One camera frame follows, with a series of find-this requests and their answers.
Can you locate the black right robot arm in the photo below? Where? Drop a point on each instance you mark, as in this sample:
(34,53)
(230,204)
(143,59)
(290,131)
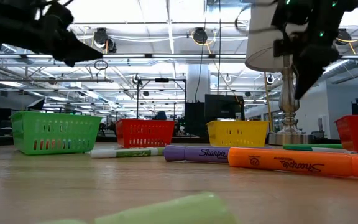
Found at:
(322,14)

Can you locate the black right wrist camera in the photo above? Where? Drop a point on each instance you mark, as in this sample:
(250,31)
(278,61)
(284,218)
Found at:
(283,48)

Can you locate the person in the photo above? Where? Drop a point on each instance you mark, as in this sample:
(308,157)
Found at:
(160,115)

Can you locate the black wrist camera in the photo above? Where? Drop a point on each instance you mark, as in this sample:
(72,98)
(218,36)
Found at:
(57,15)
(283,48)

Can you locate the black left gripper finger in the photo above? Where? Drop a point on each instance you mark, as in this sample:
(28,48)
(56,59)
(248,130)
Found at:
(73,55)
(73,43)

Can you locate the red plastic basket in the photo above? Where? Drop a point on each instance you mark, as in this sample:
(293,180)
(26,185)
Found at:
(357,133)
(145,133)

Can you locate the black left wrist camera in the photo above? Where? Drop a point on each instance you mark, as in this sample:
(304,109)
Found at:
(57,15)

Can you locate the yellow plastic basket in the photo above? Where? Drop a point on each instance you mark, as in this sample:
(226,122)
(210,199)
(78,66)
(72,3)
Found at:
(238,133)

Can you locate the thin green marker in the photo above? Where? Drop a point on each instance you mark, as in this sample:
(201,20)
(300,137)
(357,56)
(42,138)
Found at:
(309,146)

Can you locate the green plastic basket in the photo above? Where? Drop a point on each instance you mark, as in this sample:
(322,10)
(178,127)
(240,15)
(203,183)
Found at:
(57,133)

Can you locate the orange Sharpie highlighter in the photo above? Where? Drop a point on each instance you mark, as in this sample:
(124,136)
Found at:
(291,161)

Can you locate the purple Sharpie highlighter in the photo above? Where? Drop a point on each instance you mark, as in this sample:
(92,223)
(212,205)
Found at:
(197,154)

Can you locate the white shade table lamp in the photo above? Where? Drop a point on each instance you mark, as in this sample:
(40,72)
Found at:
(259,31)

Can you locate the yellow-green highlighter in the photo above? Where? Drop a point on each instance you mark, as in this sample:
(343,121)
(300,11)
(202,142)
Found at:
(172,211)

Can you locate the small green-capped white marker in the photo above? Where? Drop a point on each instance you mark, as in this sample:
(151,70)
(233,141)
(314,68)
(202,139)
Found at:
(337,151)

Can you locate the black stand frame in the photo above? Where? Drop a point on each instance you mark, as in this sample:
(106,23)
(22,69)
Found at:
(162,80)

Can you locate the black cabinet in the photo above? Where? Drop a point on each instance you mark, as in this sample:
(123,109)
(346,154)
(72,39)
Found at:
(194,119)

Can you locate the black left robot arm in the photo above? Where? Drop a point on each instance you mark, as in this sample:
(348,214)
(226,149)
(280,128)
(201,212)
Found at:
(5,28)

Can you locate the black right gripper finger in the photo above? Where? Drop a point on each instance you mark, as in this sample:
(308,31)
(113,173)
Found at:
(319,67)
(301,71)

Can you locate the black tilted monitor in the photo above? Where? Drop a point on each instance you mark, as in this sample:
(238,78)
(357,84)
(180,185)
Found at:
(36,105)

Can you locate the green Expo marker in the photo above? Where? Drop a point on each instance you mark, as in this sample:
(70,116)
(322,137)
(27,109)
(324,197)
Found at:
(126,152)

